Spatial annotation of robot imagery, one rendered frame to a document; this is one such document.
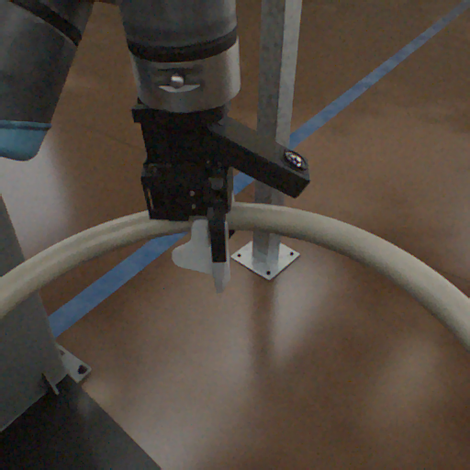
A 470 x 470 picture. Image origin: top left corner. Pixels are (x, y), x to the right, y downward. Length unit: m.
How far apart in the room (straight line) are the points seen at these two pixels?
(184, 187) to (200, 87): 0.10
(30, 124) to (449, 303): 0.37
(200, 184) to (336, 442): 1.14
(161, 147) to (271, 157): 0.10
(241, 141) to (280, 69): 1.05
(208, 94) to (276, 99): 1.13
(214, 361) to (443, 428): 0.69
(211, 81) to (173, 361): 1.30
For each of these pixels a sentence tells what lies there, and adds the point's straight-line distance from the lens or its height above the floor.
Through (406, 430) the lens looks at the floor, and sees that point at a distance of 1.57.
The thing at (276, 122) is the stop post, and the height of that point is 0.62.
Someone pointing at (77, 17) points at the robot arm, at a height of 1.19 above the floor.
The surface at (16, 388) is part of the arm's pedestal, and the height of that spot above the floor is 0.11.
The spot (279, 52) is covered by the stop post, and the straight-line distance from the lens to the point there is 1.48.
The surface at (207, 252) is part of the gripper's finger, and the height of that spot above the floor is 0.98.
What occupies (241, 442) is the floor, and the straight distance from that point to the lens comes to 1.47.
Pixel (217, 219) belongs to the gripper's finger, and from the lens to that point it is 0.46.
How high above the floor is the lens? 1.31
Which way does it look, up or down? 40 degrees down
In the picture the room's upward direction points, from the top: straight up
